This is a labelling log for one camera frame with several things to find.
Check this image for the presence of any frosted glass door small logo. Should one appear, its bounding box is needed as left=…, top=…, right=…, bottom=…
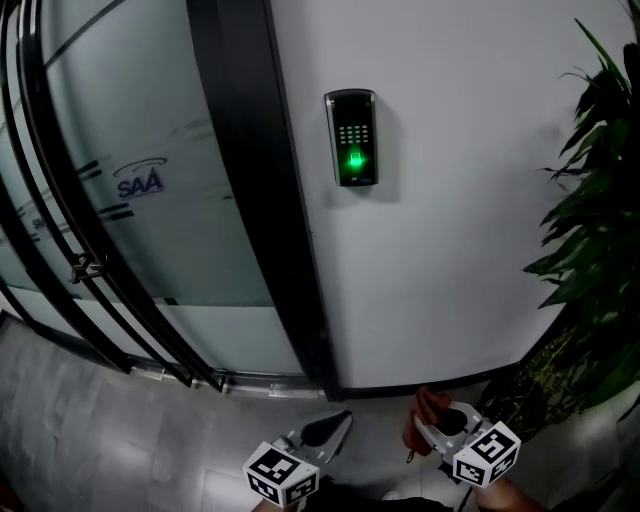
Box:
left=0, top=74, right=131, bottom=374

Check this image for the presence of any black door frame post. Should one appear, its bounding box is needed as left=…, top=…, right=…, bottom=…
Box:
left=185, top=0, right=344, bottom=401

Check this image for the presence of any person's left forearm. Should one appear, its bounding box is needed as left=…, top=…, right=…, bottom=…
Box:
left=249, top=499, right=306, bottom=512

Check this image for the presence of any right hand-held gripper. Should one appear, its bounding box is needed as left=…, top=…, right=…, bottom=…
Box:
left=412, top=402, right=521, bottom=487

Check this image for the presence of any black door lock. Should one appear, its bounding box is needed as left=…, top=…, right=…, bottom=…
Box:
left=68, top=251, right=107, bottom=285

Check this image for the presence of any frosted glass panel large logo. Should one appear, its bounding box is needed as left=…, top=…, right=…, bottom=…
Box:
left=29, top=0, right=306, bottom=381

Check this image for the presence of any green leafy plant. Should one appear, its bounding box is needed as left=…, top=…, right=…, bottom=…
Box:
left=522, top=0, right=640, bottom=421

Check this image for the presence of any reddish brown cloth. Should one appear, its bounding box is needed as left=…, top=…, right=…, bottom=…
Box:
left=402, top=386, right=454, bottom=464

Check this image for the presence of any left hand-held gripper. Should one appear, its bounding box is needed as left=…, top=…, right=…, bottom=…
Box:
left=242, top=410, right=354, bottom=507

